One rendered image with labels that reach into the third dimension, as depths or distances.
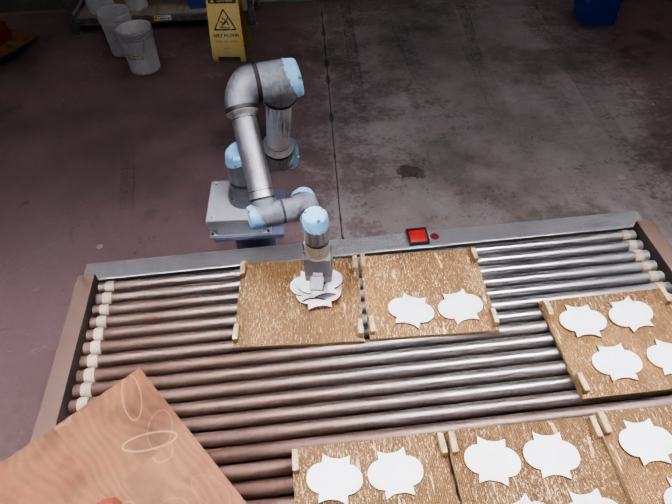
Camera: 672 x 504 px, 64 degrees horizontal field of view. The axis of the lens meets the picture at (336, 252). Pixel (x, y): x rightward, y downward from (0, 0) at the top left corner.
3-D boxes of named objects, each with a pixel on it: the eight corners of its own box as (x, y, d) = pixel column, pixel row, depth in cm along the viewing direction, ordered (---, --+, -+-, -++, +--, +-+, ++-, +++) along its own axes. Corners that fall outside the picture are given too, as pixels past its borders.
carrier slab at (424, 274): (359, 259, 192) (359, 256, 190) (472, 251, 193) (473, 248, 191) (369, 341, 168) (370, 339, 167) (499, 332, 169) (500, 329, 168)
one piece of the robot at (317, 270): (298, 264, 158) (302, 297, 170) (328, 265, 158) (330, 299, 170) (303, 235, 166) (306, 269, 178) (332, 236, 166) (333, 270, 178)
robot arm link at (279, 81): (254, 155, 207) (248, 54, 157) (291, 148, 211) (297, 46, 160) (262, 181, 203) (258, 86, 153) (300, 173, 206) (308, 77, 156)
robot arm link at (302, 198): (278, 189, 164) (287, 213, 157) (313, 182, 166) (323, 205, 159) (280, 208, 170) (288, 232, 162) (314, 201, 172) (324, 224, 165)
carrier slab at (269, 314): (242, 265, 191) (241, 262, 190) (357, 260, 191) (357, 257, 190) (233, 350, 167) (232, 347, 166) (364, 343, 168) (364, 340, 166)
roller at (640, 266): (95, 321, 181) (90, 313, 178) (647, 265, 192) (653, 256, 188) (92, 333, 178) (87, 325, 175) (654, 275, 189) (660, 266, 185)
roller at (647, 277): (92, 334, 178) (87, 325, 174) (654, 275, 189) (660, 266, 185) (89, 346, 175) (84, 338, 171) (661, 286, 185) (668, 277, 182)
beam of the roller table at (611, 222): (92, 273, 199) (86, 263, 194) (630, 221, 210) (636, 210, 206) (87, 291, 193) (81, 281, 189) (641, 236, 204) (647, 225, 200)
